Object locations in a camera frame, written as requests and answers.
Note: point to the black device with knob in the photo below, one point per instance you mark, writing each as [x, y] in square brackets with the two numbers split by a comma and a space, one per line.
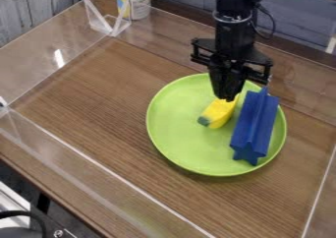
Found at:
[63, 225]

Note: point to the green round plate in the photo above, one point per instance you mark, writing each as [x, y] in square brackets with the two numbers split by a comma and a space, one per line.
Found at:
[191, 145]

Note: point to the yellow toy banana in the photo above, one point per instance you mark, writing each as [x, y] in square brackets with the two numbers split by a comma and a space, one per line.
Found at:
[218, 113]

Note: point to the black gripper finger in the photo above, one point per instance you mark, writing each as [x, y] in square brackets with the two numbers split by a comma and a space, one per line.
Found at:
[218, 76]
[237, 79]

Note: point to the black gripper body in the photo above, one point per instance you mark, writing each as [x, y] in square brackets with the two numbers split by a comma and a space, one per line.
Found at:
[231, 54]

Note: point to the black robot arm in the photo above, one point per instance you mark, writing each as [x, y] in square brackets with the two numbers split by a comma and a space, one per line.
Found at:
[238, 11]

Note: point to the clear acrylic enclosure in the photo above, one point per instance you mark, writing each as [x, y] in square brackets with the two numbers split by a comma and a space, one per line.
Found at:
[78, 84]

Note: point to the blue star-shaped block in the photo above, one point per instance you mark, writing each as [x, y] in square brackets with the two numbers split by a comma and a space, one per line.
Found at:
[253, 132]

